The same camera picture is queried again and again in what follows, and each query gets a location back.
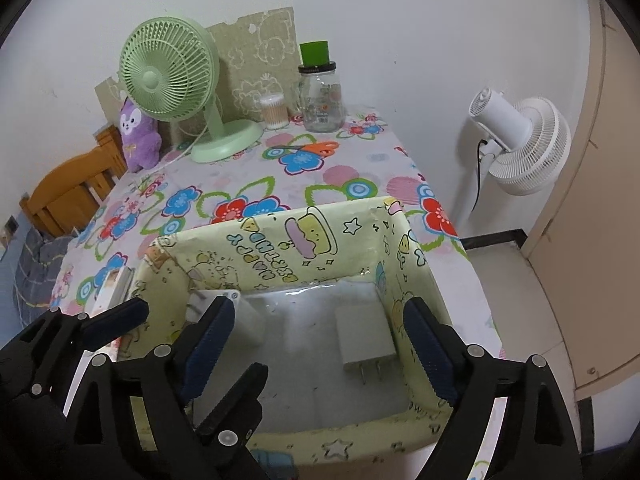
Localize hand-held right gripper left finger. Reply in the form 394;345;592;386
65;296;236;480

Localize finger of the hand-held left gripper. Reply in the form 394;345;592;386
192;362;301;480
0;298;151;413

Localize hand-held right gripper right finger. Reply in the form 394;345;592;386
404;297;583;480

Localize yellow cartoon-printed storage box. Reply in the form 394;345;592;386
117;195;503;480

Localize white power adapter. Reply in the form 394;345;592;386
187;287;266;347

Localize white charger plug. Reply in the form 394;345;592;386
334;302;398;386

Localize blue-grey plaid cloth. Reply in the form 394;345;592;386
14;227;76;321

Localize wooden chair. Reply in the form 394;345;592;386
20;125;128;238

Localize purple plush toy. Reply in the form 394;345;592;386
118;99;163;172

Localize beige wooden door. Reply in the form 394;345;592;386
522;0;640;396

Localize green desk fan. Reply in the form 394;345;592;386
119;16;264;163

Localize white standing fan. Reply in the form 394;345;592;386
452;86;572;226

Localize cotton swab container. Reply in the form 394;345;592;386
260;93;290;130

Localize beige cartoon-printed cardboard panel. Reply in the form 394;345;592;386
95;6;301;153

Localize green plastic cup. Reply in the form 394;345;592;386
300;40;331;67

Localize white fan cable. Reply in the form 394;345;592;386
150;110;216;171

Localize black fan cable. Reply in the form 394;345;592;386
472;137;496;208

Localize orange-handled scissors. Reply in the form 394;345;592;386
270;141;340;157

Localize glass jar with handle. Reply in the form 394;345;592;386
291;62;347;133

